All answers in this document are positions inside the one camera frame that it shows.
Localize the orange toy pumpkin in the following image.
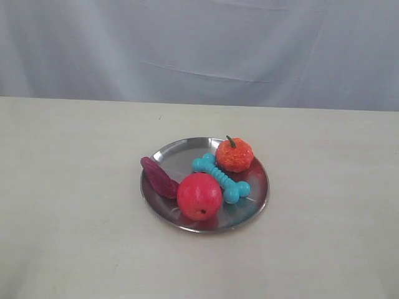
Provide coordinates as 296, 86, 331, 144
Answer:
215, 135, 254, 173

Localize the white backdrop cloth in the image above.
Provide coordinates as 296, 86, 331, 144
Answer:
1, 1, 398, 111

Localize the red toy apple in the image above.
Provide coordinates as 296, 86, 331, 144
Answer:
177, 173, 223, 221

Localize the purple toy sweet potato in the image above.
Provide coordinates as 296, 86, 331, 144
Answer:
140, 157, 179, 199

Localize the teal toy bone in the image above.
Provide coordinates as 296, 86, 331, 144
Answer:
191, 153, 251, 204

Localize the round steel plate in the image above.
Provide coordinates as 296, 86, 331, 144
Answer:
140, 137, 269, 234

